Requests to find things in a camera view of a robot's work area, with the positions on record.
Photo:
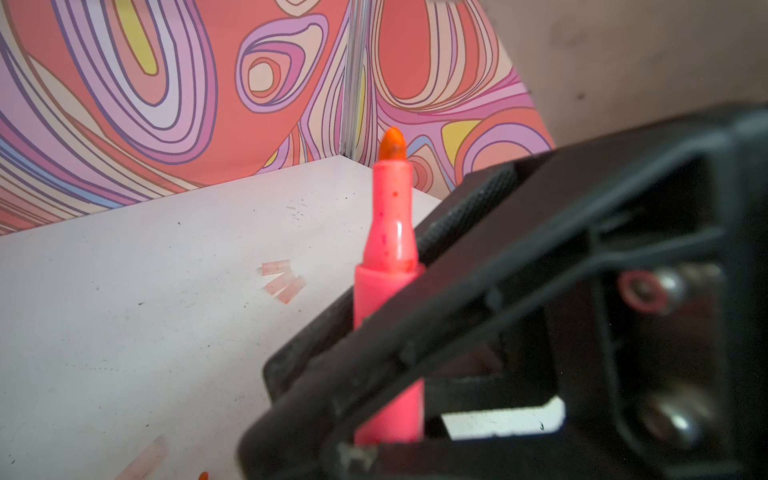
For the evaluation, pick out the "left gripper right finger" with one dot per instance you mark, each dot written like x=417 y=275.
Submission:
x=594 y=312

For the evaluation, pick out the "pink marker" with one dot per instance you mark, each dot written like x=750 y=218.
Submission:
x=390 y=262

